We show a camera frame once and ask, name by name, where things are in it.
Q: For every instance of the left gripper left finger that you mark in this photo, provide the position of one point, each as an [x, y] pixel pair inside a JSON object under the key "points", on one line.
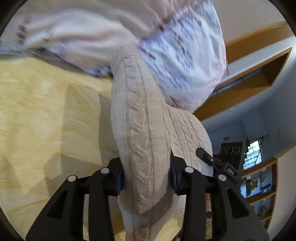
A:
{"points": [[62, 216]]}

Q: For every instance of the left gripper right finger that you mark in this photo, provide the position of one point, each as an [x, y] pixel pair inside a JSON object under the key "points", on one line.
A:
{"points": [[232, 216]]}

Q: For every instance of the beige cable knit sweater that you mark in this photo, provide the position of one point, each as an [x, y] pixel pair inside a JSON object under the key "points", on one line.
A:
{"points": [[147, 132]]}

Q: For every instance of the wooden shelf unit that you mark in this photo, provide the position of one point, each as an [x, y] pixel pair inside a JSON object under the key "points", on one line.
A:
{"points": [[259, 188]]}

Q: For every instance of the yellow patterned bedspread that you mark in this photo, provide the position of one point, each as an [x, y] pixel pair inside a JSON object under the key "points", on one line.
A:
{"points": [[55, 122]]}

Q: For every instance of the right floral pillow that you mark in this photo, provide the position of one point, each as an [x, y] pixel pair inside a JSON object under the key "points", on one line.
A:
{"points": [[187, 55]]}

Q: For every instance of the floral pillow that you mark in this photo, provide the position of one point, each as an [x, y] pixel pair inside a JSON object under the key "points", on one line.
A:
{"points": [[187, 55], [83, 33]]}

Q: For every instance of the left floral pillow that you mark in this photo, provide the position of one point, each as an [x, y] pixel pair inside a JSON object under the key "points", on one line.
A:
{"points": [[83, 33]]}

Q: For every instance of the wooden window frame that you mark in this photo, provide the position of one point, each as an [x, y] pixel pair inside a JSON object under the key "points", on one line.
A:
{"points": [[253, 69]]}

